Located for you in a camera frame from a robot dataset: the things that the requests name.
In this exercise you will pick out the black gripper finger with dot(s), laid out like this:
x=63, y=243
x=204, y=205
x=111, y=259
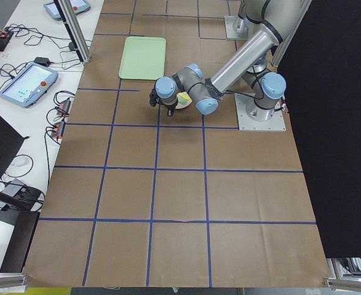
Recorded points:
x=153, y=98
x=170, y=112

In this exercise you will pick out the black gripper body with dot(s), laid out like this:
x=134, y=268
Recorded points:
x=168, y=107

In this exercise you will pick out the white round plate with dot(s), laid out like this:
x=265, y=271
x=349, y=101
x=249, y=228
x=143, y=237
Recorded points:
x=180, y=106

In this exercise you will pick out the yellow plastic fork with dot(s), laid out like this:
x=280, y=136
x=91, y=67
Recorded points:
x=183, y=98

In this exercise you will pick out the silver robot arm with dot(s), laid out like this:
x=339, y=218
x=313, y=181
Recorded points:
x=275, y=21
x=247, y=10

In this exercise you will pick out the light green tray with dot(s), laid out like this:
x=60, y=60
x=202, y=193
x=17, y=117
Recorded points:
x=143, y=58

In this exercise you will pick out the usb hub upper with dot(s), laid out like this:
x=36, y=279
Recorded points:
x=63, y=108

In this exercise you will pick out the usb hub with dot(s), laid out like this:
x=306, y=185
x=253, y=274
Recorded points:
x=63, y=108
x=58, y=130

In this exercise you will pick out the usb hub lower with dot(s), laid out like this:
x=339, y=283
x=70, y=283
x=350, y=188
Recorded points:
x=58, y=130

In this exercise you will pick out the black power adapter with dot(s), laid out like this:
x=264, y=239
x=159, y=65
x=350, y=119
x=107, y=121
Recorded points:
x=42, y=61

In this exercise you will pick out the teach pendant tablet near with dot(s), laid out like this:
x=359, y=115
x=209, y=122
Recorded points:
x=29, y=85

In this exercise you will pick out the black curtain panel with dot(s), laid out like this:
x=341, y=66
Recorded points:
x=322, y=66

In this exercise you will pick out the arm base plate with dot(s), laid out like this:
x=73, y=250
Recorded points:
x=251, y=118
x=236, y=28

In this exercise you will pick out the aluminium frame post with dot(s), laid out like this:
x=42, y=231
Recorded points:
x=71, y=24

